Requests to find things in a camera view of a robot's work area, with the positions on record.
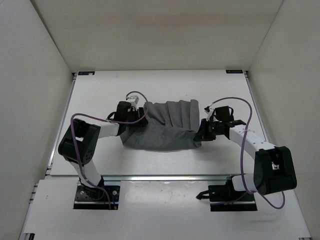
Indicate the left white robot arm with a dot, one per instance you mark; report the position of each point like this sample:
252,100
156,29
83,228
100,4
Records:
79,143

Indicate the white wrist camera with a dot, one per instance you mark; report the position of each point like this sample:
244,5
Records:
133,100
210,112

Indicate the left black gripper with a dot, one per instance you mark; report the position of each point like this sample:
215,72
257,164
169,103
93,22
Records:
136,112

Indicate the left blue corner label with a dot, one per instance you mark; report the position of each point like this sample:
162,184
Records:
86,73

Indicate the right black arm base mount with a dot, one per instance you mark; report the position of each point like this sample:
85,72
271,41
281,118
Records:
224,198

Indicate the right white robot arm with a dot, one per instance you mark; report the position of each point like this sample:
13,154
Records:
273,170

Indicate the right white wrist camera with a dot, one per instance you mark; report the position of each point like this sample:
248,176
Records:
210,112

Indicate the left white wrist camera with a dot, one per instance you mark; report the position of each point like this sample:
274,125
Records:
133,100

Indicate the grey pleated skirt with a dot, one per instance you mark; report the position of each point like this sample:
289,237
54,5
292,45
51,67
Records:
171,126

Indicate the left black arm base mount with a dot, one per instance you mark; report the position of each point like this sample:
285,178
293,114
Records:
87,198

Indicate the right blue corner label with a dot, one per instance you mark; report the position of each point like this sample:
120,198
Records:
234,71

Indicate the front aluminium table rail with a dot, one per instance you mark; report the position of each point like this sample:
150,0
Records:
165,178

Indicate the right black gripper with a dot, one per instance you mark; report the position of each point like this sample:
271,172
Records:
202,135

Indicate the blue corner label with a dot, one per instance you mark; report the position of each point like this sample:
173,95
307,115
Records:
86,73
234,71

